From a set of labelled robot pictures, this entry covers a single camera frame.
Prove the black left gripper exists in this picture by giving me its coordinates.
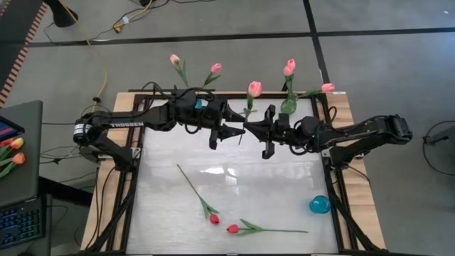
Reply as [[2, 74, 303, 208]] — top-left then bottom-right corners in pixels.
[[199, 97, 246, 150]]

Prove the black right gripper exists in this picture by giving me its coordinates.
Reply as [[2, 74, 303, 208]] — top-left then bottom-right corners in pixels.
[[244, 105, 299, 160]]

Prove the pink artificial tulip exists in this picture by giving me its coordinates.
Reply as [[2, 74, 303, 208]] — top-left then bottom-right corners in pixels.
[[237, 80, 263, 146], [294, 82, 336, 100], [283, 65, 294, 102], [287, 58, 296, 97], [202, 63, 223, 89], [169, 53, 190, 89]]

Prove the green glass vase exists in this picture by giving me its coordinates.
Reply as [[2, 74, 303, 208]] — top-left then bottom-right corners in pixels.
[[279, 92, 299, 115]]

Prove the round blue glass vase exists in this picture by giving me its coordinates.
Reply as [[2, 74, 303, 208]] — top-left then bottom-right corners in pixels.
[[309, 194, 331, 215]]

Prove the black desk base beam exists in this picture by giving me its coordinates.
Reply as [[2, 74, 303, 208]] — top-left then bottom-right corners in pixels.
[[38, 176, 94, 208]]

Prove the grey stand foot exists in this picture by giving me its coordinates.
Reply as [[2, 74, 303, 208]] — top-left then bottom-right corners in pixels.
[[422, 124, 455, 146]]

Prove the black stand base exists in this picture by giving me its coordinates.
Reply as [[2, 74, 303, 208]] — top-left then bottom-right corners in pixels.
[[43, 0, 79, 28]]

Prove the grey side desk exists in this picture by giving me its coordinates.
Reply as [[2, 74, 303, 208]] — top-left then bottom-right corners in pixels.
[[0, 100, 44, 209]]

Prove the orange artificial tulip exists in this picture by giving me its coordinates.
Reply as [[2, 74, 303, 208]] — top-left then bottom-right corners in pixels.
[[0, 152, 26, 178], [0, 137, 25, 159]]

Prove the black tilted monitor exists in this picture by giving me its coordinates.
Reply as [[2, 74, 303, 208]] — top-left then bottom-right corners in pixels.
[[0, 115, 26, 142]]

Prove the black backlit keyboard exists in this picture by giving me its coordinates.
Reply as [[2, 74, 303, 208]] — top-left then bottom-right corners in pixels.
[[0, 198, 46, 250]]

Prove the black mat striped edge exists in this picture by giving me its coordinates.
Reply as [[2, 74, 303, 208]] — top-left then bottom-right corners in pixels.
[[0, 0, 49, 107]]

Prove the black metal table frame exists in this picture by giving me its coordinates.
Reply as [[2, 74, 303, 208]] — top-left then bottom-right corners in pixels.
[[85, 91, 383, 256]]

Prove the long yellow cable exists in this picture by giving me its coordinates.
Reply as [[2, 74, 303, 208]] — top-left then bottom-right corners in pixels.
[[56, 0, 109, 114]]

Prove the yellow cord with plug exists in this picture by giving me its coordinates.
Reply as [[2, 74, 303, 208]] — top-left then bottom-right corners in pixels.
[[112, 0, 156, 35]]

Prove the black cable loop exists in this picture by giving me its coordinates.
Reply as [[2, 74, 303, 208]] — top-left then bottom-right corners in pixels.
[[421, 119, 455, 179]]

